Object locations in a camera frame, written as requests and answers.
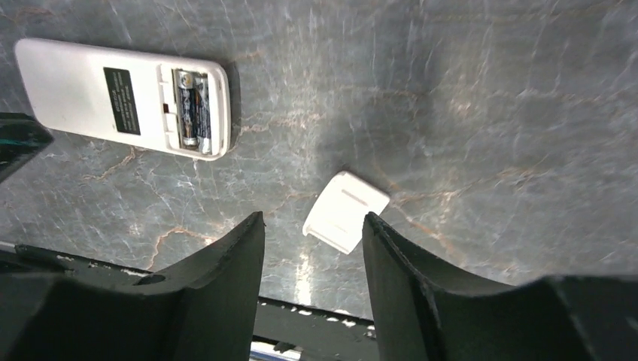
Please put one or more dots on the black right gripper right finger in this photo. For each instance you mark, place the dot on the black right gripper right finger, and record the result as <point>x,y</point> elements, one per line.
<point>425,308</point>

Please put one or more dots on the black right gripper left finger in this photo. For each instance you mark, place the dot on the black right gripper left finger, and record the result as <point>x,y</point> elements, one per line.
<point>59,306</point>

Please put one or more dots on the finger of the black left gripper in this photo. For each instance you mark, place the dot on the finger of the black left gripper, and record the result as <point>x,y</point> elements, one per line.
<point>22,138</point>

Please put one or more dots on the white battery cover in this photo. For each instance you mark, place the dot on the white battery cover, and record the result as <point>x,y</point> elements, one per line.
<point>337,216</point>

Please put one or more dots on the black orange AAA battery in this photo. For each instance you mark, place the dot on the black orange AAA battery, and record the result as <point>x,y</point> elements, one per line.
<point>203,115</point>
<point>185,98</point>

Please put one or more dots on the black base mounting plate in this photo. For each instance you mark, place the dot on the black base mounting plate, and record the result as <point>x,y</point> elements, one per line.
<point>282,330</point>

